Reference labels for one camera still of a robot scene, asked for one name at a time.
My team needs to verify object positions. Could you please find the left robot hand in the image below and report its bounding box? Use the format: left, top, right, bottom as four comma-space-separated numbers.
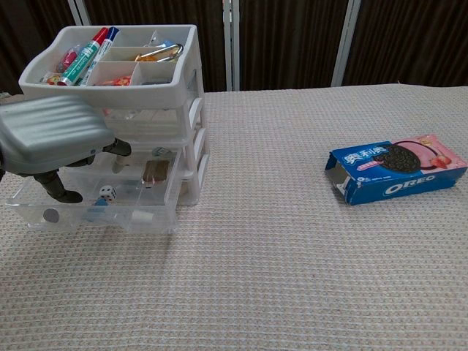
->
0, 94, 132, 204

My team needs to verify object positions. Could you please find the clear plastic box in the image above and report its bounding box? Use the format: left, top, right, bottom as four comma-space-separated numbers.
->
5, 146, 183, 235

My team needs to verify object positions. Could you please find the white plastic drawer organizer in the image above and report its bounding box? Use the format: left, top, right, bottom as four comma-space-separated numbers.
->
18, 24, 211, 208

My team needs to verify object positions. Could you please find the clear drawer with papers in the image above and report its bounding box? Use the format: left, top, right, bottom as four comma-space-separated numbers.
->
102, 107, 188, 142

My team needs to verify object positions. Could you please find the blue pink Oreo box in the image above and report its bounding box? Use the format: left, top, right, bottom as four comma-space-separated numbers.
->
324, 132, 468, 206

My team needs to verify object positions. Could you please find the yellow face candy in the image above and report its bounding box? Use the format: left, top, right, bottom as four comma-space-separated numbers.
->
40, 71, 66, 86

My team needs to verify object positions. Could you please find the pink wrapped candy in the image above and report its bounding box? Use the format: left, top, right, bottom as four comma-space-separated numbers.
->
56, 43, 81, 72

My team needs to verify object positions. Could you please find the red cap green marker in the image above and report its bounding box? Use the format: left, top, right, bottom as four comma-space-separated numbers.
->
60, 26, 110, 86

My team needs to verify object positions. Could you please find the red candy packet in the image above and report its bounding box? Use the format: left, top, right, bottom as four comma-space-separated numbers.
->
97, 75, 133, 86

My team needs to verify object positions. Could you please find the blue cap white marker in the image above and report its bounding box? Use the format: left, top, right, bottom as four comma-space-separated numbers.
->
78, 25, 121, 87

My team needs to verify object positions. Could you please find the brown rectangular block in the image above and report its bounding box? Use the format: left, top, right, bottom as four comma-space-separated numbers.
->
141, 159, 171, 188

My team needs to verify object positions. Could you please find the beige woven tablecloth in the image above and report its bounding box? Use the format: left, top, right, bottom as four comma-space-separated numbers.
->
0, 83, 468, 351

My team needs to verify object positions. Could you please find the black folding screen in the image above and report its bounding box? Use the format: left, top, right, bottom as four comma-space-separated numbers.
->
0, 0, 468, 97

